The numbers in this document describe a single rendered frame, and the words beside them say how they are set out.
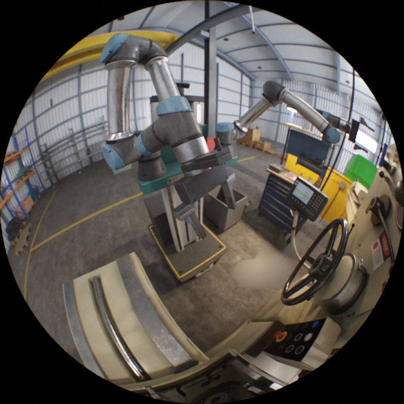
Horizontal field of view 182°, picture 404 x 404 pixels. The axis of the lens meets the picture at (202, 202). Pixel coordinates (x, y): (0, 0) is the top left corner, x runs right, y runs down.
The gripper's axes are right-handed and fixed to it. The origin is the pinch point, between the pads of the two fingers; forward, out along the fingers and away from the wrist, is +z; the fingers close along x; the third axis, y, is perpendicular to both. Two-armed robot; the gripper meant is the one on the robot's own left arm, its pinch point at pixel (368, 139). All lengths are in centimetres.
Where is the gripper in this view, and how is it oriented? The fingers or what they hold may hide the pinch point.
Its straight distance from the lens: 93.3
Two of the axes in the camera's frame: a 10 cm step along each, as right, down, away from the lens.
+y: 7.7, -5.6, 3.1
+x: 1.9, 6.6, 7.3
